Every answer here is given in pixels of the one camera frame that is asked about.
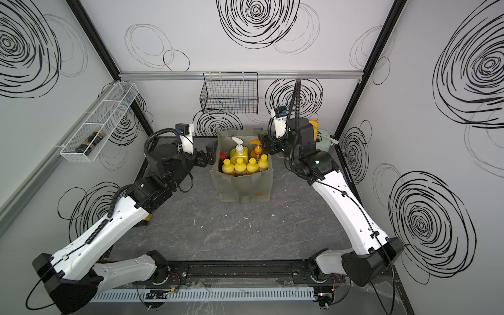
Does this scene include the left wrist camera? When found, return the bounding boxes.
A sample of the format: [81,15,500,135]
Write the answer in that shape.
[175,123,194,154]

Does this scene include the orange pump soap bottle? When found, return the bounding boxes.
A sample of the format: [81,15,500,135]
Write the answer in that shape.
[249,139,263,160]

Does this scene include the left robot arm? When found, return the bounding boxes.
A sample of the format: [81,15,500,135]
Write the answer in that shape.
[32,143,219,314]

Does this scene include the white wire shelf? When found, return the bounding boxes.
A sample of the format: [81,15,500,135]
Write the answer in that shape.
[60,82,139,163]

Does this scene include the dark item in shelf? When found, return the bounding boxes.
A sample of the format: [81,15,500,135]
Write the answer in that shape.
[75,131,106,156]

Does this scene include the mint green toaster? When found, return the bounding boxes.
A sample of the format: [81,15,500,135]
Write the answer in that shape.
[316,129,332,152]

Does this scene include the toast slice front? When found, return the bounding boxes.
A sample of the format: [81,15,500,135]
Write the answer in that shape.
[309,119,319,142]

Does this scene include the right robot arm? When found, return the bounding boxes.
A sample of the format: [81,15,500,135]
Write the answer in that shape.
[259,118,404,287]

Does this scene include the yellow pump soap bottle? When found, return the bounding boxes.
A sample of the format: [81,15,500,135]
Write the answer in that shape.
[230,137,249,165]

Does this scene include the green fabric shopping bag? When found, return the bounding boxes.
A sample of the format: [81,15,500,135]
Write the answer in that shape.
[210,129,274,204]

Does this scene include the black wire basket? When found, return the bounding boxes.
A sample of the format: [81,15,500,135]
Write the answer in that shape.
[199,72,259,114]

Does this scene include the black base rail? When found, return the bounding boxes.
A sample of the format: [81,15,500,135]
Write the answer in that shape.
[98,259,398,286]

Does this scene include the yellow cap bottle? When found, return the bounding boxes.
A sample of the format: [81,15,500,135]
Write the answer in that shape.
[246,157,259,175]
[234,157,248,177]
[258,154,269,171]
[221,159,235,177]

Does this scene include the white slotted cable duct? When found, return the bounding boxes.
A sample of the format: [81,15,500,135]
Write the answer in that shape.
[91,287,315,303]

